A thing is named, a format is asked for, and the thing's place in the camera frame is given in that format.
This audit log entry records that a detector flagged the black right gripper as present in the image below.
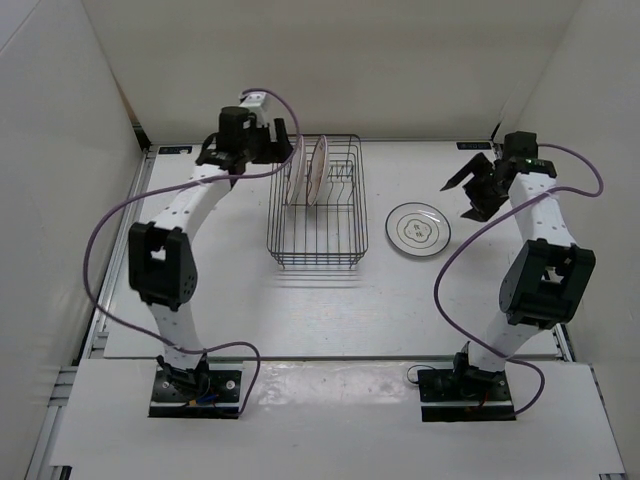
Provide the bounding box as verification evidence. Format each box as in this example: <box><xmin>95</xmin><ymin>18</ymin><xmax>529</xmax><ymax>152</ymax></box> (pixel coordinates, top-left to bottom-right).
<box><xmin>442</xmin><ymin>153</ymin><xmax>509</xmax><ymax>224</ymax></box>

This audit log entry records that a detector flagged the red rimmed white plate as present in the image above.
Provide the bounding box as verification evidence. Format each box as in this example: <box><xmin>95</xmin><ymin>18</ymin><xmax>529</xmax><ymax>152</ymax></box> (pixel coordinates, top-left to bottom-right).
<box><xmin>285</xmin><ymin>136</ymin><xmax>306</xmax><ymax>205</ymax></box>

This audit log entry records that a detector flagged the orange sunburst pattern plate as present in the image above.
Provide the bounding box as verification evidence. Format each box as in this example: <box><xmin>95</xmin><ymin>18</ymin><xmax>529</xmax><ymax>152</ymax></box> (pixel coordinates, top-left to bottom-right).
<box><xmin>306</xmin><ymin>135</ymin><xmax>329</xmax><ymax>207</ymax></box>

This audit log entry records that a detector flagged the white plate green rim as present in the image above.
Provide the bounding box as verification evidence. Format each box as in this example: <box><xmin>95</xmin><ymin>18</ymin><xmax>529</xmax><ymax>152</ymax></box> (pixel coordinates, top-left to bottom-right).
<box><xmin>385</xmin><ymin>202</ymin><xmax>452</xmax><ymax>259</ymax></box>

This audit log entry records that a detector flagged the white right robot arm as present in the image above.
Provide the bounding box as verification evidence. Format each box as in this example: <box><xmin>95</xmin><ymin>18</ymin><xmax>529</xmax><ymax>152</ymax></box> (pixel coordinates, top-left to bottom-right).
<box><xmin>444</xmin><ymin>131</ymin><xmax>596</xmax><ymax>400</ymax></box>

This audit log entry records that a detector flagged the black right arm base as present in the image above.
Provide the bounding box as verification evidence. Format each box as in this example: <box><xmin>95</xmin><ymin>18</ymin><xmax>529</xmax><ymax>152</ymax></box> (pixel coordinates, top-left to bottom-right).
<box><xmin>406</xmin><ymin>352</ymin><xmax>516</xmax><ymax>423</ymax></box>

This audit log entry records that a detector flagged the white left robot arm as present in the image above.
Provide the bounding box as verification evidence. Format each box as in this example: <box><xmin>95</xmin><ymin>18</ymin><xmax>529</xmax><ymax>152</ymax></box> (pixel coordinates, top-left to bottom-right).
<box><xmin>128</xmin><ymin>92</ymin><xmax>293</xmax><ymax>400</ymax></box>

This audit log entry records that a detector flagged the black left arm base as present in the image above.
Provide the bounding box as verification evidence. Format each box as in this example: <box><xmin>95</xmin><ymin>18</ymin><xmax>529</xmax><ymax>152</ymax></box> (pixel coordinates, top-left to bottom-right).
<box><xmin>148</xmin><ymin>356</ymin><xmax>242</xmax><ymax>419</ymax></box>

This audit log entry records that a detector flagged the white front board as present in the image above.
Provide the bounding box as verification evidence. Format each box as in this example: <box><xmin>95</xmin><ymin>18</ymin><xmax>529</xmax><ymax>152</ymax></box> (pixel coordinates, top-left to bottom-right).
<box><xmin>48</xmin><ymin>360</ymin><xmax>626</xmax><ymax>479</ymax></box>

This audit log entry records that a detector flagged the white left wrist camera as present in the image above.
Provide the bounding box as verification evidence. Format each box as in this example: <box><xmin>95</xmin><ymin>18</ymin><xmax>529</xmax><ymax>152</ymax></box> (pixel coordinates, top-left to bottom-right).
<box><xmin>239</xmin><ymin>91</ymin><xmax>270</xmax><ymax>122</ymax></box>

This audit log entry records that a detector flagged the grey wire dish rack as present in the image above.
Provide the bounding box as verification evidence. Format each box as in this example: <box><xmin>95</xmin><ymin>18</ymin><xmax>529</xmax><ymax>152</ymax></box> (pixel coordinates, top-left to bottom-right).
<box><xmin>266</xmin><ymin>134</ymin><xmax>369</xmax><ymax>270</ymax></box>

